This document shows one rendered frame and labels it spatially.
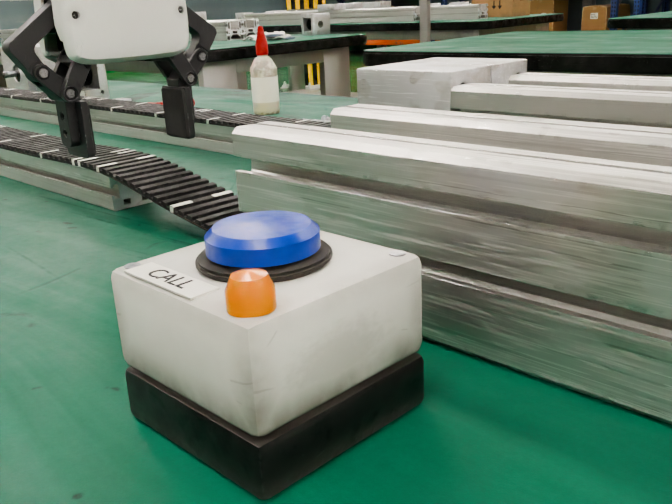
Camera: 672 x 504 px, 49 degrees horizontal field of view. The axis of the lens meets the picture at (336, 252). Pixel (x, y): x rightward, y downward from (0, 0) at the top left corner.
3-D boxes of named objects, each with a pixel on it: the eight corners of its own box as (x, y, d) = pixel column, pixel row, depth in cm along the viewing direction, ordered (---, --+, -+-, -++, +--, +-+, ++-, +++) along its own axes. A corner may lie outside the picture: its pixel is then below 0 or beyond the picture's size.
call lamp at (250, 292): (216, 309, 22) (212, 271, 22) (255, 294, 23) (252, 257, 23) (247, 322, 21) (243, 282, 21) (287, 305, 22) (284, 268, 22)
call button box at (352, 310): (128, 416, 28) (103, 259, 26) (314, 331, 34) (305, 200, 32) (263, 507, 23) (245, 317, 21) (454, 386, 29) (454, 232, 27)
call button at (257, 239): (186, 279, 26) (179, 225, 26) (272, 250, 29) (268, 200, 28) (258, 307, 23) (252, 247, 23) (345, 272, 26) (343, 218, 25)
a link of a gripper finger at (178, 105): (189, 47, 60) (198, 130, 62) (155, 51, 58) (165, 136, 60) (212, 48, 58) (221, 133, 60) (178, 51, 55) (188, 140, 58)
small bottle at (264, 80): (267, 110, 106) (260, 25, 103) (285, 112, 104) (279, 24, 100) (248, 114, 104) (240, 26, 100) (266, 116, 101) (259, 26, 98)
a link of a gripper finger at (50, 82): (61, 59, 53) (77, 152, 55) (17, 64, 51) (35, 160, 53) (83, 60, 50) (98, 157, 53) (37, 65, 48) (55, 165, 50)
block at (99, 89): (25, 102, 132) (15, 47, 129) (85, 95, 140) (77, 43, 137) (48, 106, 125) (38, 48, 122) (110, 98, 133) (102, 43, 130)
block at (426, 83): (339, 194, 58) (333, 71, 55) (436, 165, 67) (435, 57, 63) (430, 212, 52) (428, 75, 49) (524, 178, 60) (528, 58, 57)
